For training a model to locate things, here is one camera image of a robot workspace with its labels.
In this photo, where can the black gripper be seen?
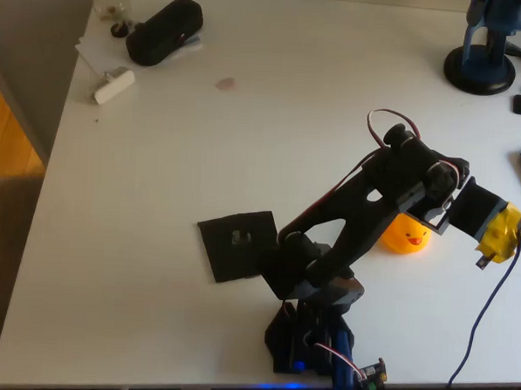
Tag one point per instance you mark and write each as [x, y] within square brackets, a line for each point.
[422, 210]

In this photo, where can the yellow rubber duck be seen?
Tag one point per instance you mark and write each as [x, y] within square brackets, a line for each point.
[409, 240]

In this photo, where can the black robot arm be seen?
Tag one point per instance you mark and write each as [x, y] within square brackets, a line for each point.
[352, 200]

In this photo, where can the black cardboard square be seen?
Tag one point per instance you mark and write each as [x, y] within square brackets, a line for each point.
[240, 246]

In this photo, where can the blue desk microphone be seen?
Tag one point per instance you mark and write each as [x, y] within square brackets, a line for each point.
[481, 67]

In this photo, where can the small control board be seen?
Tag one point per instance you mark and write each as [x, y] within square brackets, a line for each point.
[373, 375]

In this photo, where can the blue table clamp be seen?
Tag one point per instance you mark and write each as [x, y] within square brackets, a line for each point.
[342, 365]

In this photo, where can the black zip case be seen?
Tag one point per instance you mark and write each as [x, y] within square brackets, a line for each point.
[164, 32]

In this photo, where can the black bottle cap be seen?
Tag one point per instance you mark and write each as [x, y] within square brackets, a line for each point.
[119, 30]

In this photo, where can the white paper sheets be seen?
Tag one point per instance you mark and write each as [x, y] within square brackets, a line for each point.
[98, 49]

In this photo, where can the camera wrapped in yellow tape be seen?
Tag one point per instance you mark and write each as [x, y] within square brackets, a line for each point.
[499, 233]

